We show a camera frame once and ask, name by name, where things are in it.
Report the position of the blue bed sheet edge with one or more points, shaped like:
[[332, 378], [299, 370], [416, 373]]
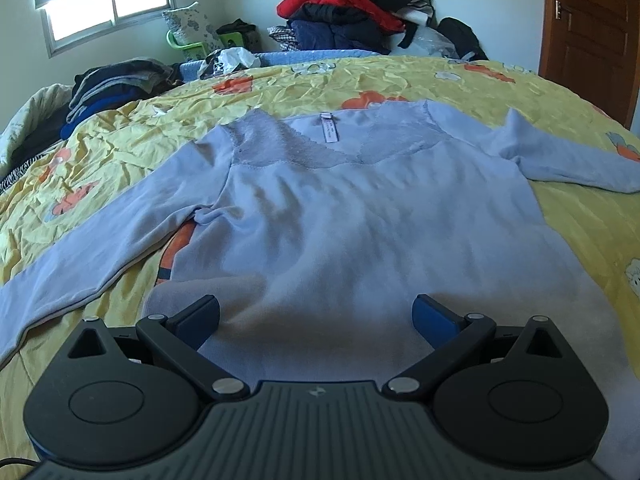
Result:
[[189, 70]]

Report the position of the yellow floral bed quilt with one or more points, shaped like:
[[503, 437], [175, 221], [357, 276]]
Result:
[[117, 148]]

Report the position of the dark navy clothes pile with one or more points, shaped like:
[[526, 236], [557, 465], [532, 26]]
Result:
[[327, 27]]

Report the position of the white crumpled plastic bag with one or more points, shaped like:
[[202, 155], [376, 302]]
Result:
[[227, 61]]

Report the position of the window with metal frame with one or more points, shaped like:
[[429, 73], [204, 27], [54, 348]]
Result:
[[69, 23]]

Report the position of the light purple long-sleeve top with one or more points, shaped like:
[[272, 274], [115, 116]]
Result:
[[315, 250]]

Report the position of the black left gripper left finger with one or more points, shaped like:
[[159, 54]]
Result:
[[128, 395]]

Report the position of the green plastic stool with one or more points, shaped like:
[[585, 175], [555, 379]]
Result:
[[198, 51]]

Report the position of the dark folded clothes stack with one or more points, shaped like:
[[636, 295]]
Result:
[[114, 85]]

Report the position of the black clothes behind bed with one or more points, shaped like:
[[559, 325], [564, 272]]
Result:
[[463, 38]]

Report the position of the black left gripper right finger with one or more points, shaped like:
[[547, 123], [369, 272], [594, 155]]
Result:
[[516, 397]]

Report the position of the brown wooden door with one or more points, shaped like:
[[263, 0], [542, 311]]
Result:
[[591, 47]]

